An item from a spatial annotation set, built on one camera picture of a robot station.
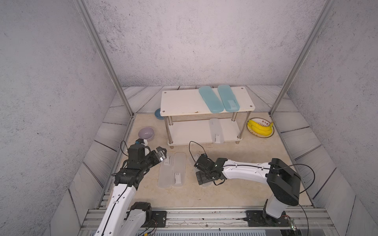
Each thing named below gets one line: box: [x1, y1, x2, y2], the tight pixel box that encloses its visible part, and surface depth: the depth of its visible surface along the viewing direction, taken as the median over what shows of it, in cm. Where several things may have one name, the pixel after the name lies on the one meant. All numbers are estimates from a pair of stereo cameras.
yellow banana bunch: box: [247, 119, 274, 137], surface depth 107 cm
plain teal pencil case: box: [198, 86, 225, 114], surface depth 81 cm
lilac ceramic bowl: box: [137, 126, 156, 142], surface depth 107 cm
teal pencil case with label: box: [217, 85, 240, 113], surface depth 80 cm
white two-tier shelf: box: [160, 85, 256, 149], surface depth 98 cm
